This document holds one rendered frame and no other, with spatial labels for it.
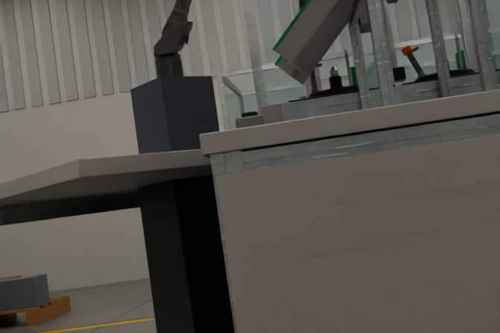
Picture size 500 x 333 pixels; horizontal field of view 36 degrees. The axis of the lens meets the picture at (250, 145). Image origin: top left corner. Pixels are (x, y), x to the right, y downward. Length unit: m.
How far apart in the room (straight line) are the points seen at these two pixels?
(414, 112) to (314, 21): 0.35
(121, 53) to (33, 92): 1.32
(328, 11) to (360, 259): 0.48
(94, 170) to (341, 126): 0.39
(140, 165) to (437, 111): 0.48
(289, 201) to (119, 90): 9.37
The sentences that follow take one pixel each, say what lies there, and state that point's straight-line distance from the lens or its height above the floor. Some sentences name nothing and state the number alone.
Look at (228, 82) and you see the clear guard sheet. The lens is 7.00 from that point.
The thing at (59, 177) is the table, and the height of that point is 0.84.
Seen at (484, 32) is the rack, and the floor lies 0.98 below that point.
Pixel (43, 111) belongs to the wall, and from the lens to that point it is 10.70.
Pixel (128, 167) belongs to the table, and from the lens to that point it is 1.23.
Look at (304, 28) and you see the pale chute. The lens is 1.35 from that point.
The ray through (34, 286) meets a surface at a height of 0.32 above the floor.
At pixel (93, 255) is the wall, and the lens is 10.43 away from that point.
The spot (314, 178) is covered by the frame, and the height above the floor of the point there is 0.77.
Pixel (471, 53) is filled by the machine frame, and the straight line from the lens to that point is 2.70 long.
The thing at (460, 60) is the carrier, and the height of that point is 1.01.
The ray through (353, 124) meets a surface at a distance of 1.06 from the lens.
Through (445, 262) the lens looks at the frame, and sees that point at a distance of 1.08.
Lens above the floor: 0.75
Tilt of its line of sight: 4 degrees up
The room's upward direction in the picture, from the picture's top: 8 degrees counter-clockwise
